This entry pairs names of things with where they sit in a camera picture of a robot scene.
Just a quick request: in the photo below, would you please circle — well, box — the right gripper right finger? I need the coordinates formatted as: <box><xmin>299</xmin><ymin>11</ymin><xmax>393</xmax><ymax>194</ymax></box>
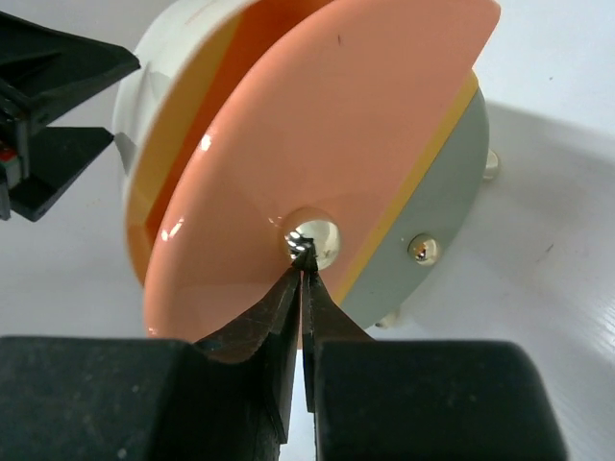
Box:
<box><xmin>300</xmin><ymin>254</ymin><xmax>568</xmax><ymax>460</ymax></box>

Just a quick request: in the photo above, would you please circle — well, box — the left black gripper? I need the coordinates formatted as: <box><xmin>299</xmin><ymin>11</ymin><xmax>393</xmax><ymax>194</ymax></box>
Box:
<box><xmin>1</xmin><ymin>12</ymin><xmax>140</xmax><ymax>222</ymax></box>

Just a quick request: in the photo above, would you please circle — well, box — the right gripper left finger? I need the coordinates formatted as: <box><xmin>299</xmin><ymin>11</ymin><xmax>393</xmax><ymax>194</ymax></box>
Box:
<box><xmin>1</xmin><ymin>261</ymin><xmax>302</xmax><ymax>460</ymax></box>

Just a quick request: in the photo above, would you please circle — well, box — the peach top drawer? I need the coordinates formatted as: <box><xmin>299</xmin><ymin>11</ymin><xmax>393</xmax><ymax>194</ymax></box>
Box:
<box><xmin>144</xmin><ymin>1</ymin><xmax>501</xmax><ymax>342</ymax></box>

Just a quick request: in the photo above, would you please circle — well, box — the white cylindrical drawer cabinet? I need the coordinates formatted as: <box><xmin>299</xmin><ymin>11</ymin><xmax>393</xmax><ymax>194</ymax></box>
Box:
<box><xmin>111</xmin><ymin>0</ymin><xmax>504</xmax><ymax>332</ymax></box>

